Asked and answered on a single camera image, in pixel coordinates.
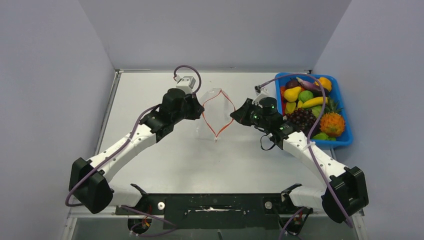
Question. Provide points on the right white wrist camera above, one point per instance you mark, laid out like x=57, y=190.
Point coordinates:
x=261, y=93

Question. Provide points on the toy purple eggplant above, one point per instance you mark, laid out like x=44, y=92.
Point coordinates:
x=312, y=87

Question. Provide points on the toy dark passion fruit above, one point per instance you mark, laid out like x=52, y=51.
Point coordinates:
x=292, y=83

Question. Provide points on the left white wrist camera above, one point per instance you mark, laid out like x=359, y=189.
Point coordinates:
x=186, y=83

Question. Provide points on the toy pineapple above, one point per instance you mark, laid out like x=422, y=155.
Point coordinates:
x=332, y=123

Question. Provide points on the clear zip top bag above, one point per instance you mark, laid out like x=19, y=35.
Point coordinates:
x=215, y=118

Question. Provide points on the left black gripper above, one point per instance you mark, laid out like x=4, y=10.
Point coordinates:
x=192, y=99

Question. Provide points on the toy purple grape bunch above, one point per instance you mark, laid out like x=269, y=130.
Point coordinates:
x=302, y=118

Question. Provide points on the toy yellow starfruit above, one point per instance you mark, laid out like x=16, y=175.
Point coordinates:
x=290, y=107

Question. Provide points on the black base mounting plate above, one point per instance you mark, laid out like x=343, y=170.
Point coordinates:
x=207, y=211

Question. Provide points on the toy yellow mango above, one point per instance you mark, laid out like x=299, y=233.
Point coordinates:
x=291, y=94

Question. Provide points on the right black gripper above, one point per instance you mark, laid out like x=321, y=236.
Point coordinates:
x=241, y=115

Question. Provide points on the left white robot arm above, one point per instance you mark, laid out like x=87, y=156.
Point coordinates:
x=90, y=179

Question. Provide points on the toy green custard apple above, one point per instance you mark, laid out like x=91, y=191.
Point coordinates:
x=305, y=96

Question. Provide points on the toy orange bell pepper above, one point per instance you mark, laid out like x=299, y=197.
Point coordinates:
x=326, y=83

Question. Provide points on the toy green lime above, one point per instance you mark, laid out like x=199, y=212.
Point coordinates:
x=323, y=137

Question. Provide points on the toy light green cabbage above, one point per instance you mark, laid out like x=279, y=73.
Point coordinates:
x=318, y=111

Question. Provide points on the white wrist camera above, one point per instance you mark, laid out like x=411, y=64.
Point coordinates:
x=261, y=93
x=186, y=83

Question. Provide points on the toy yellow banana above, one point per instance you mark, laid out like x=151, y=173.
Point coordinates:
x=317, y=101

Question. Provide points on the blue plastic bin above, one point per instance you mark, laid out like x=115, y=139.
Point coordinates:
x=346, y=137

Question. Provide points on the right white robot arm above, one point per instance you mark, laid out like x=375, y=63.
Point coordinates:
x=343, y=192

